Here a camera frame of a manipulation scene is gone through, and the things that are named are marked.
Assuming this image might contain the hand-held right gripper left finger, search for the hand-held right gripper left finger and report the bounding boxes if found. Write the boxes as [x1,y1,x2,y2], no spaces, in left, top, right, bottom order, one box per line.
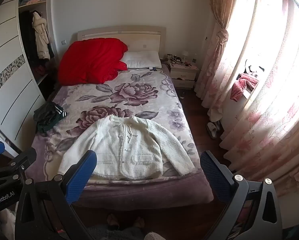
[14,150,98,240]

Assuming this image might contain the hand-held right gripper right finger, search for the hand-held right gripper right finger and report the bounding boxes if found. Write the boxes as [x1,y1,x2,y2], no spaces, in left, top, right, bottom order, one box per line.
[200,150,282,240]

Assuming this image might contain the white fluffy jacket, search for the white fluffy jacket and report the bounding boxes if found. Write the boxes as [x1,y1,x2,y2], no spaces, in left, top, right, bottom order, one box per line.
[57,115,199,180]

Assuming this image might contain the dark red crumpled clothes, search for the dark red crumpled clothes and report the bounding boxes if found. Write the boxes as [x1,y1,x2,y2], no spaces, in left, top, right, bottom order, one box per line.
[33,64,52,77]

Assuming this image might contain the dark hanging clothes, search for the dark hanging clothes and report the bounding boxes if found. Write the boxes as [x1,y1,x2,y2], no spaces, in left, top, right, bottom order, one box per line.
[21,10,37,65]

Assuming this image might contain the white plastic bag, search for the white plastic bag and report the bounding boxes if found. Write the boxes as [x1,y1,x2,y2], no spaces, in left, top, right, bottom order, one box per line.
[0,207,17,240]

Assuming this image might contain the white slipper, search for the white slipper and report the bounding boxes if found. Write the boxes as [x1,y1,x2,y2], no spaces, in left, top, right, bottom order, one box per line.
[207,122,217,138]

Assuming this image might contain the dark green striped garment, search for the dark green striped garment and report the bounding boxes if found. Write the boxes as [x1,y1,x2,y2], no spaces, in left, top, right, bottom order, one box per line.
[33,102,67,133]

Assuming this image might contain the pink slipper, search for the pink slipper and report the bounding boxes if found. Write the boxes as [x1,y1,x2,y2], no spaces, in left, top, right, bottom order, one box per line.
[133,216,145,229]
[107,212,120,230]

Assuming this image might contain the sheer pink floral curtain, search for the sheer pink floral curtain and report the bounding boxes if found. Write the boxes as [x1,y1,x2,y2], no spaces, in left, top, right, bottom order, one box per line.
[215,0,299,228]

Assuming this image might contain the white wardrobe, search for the white wardrobe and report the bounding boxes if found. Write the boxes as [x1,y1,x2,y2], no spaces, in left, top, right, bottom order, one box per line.
[0,0,60,158]

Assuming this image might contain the pink knitted garment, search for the pink knitted garment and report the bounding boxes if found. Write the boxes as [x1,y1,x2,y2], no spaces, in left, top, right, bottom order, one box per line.
[230,74,259,102]

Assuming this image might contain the purple floral blanket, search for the purple floral blanket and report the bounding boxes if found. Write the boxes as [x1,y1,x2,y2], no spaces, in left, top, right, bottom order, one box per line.
[24,69,215,209]

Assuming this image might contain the cream nightstand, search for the cream nightstand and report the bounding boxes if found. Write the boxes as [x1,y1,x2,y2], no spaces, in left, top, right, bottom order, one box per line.
[168,61,199,89]

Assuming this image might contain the red knitted garment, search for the red knitted garment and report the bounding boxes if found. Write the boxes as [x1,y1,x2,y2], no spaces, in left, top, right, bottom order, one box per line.
[57,37,128,85]

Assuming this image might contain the cream hanging coat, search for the cream hanging coat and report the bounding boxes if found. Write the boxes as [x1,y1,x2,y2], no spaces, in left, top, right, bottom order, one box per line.
[32,10,50,60]

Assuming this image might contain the pink tied curtain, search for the pink tied curtain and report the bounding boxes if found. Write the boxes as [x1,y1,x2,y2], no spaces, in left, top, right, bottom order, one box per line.
[194,0,242,120]

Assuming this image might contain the white pillow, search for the white pillow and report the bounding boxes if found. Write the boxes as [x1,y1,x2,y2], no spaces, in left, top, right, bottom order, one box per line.
[121,50,162,69]

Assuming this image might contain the cream wooden bed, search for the cream wooden bed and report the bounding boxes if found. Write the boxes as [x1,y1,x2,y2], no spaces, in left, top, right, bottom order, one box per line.
[77,26,170,73]

